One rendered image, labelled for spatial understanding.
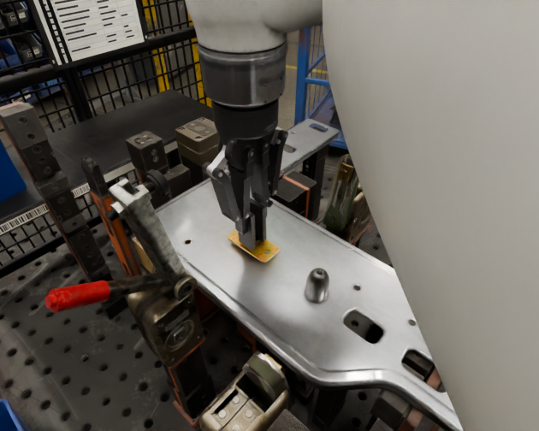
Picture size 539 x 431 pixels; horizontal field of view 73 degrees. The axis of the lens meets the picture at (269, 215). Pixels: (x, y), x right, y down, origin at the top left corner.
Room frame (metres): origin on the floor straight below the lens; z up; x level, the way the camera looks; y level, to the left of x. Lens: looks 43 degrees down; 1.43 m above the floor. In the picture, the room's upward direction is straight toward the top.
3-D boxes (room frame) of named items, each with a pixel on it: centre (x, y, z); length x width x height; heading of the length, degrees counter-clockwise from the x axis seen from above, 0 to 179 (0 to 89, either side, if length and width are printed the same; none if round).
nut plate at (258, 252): (0.39, 0.03, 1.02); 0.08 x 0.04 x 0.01; 48
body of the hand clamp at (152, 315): (0.27, 0.14, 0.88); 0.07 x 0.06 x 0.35; 138
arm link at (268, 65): (0.39, 0.03, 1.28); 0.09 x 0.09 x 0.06
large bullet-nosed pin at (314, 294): (0.30, -0.07, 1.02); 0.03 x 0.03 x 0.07
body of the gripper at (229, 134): (0.39, 0.03, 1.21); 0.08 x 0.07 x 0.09; 138
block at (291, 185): (0.58, -0.04, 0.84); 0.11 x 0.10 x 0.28; 138
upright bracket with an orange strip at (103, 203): (0.34, 0.21, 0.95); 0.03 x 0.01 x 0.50; 48
